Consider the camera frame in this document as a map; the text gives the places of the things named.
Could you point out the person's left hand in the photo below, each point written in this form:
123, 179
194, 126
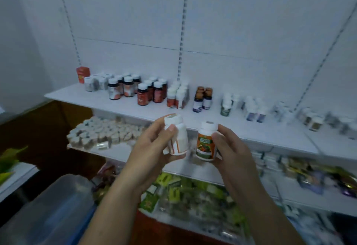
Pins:
147, 158

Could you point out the person's right hand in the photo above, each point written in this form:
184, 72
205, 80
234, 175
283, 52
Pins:
237, 169

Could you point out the blue label white bottle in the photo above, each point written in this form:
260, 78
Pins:
262, 115
251, 113

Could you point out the green label white bottle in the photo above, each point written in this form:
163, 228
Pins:
226, 108
235, 99

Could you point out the red label white bottle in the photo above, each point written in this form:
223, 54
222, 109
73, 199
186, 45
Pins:
180, 99
171, 99

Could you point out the white metal shelf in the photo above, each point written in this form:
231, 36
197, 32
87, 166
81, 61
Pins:
16, 175
111, 102

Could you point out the white bottle blue lid sticker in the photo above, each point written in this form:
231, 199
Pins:
279, 108

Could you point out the silver label bottle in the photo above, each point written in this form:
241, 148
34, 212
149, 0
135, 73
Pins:
102, 82
89, 84

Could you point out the clear plastic bin of bottles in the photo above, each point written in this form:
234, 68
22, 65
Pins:
50, 211

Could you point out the white sticker-lid jar bottle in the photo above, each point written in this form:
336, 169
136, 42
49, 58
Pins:
352, 131
344, 124

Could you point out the red carton box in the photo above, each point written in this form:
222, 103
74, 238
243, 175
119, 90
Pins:
83, 75

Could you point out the stack of white heart-lid jars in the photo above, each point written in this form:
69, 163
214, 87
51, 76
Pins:
106, 133

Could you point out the pile of mixed packets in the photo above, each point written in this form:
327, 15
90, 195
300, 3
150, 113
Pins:
195, 200

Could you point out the pile of white blue boxes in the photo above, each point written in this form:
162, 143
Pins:
309, 225

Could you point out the pile of gold purple candies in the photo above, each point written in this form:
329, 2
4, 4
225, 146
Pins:
329, 177

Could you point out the pile of snack bags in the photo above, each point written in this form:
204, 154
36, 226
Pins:
8, 161

